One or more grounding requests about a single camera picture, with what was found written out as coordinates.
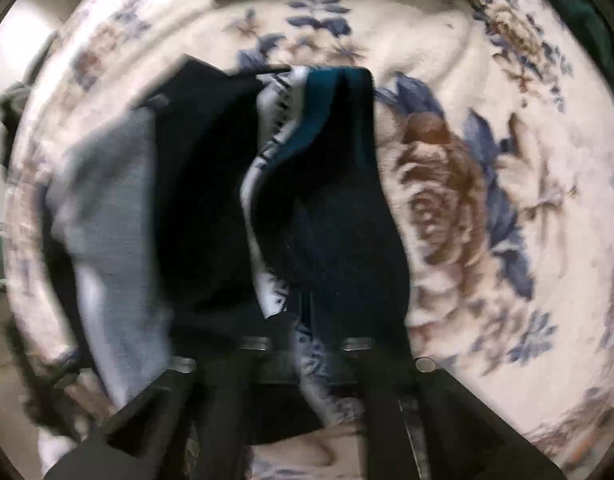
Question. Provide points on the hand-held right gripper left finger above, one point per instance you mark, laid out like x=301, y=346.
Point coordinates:
x=227, y=405

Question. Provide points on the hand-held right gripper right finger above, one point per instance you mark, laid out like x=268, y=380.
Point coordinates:
x=382, y=410

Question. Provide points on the navy teal patterned sweater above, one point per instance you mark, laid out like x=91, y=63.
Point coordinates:
x=207, y=200

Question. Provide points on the dark hanging clothes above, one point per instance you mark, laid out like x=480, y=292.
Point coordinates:
x=12, y=120

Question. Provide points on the white floral blanket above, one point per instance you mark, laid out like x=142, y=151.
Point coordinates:
x=487, y=210

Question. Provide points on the dark green cloth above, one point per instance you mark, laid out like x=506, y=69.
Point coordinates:
x=587, y=25

